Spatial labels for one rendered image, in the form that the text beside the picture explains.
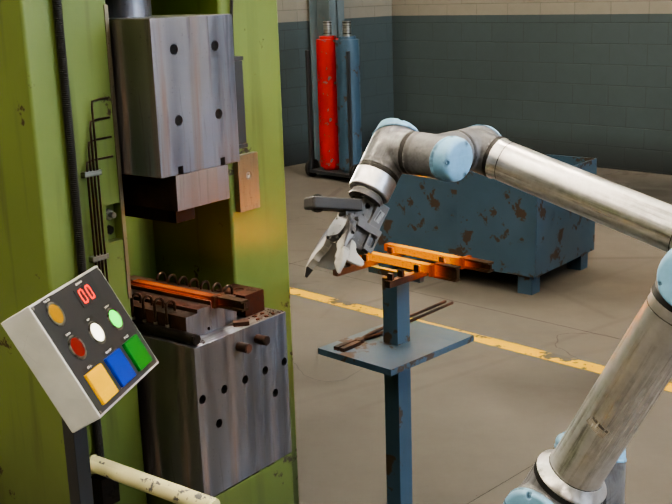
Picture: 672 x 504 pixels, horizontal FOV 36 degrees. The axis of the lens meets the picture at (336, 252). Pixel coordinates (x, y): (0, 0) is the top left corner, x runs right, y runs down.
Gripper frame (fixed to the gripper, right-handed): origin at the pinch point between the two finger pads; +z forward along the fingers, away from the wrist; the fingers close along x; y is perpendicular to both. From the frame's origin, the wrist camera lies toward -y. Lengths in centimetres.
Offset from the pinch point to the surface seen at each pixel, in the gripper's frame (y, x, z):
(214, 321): 12, 85, 3
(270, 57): -6, 97, -77
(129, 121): -37, 72, -28
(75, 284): -32, 49, 18
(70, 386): -26, 34, 40
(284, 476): 59, 102, 30
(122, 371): -15, 44, 31
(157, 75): -38, 61, -39
